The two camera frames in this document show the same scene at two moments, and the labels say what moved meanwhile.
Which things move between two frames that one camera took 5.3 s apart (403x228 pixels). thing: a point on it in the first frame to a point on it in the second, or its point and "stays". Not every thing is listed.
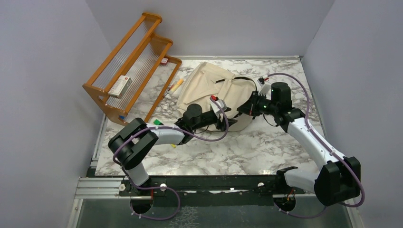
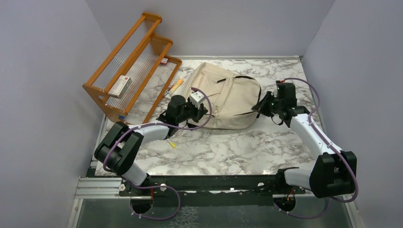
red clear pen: (168, 90) stays
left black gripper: (222, 125) to (198, 112)
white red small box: (120, 86) stays
